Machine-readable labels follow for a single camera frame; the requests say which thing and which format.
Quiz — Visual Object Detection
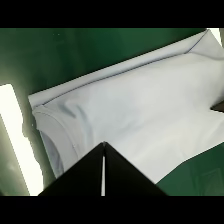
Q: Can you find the white T-shirt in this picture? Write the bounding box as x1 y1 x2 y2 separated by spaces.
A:
27 28 224 197

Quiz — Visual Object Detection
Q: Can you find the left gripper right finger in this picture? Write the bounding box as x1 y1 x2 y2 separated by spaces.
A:
104 142 168 197

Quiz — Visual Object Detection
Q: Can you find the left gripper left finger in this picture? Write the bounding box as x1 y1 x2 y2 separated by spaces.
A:
37 142 105 197

